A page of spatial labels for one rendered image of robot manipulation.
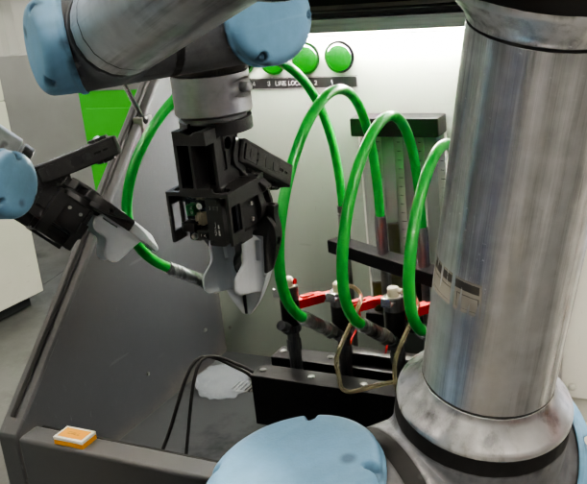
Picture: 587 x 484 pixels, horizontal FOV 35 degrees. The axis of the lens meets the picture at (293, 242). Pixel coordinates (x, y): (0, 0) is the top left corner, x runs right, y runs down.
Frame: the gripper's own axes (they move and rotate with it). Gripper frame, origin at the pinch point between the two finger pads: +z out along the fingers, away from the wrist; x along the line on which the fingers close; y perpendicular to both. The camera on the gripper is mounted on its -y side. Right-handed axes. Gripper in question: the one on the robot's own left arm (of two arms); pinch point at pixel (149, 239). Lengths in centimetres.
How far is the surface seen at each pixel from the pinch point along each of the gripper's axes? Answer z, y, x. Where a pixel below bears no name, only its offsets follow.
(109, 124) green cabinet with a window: 32, -75, -302
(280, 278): 11.4, -2.5, 18.3
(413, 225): 17.4, -14.1, 30.1
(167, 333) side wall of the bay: 20.2, 7.3, -33.6
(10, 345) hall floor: 48, 32, -294
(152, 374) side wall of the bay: 20.9, 14.5, -31.4
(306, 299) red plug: 23.8, -5.3, 1.1
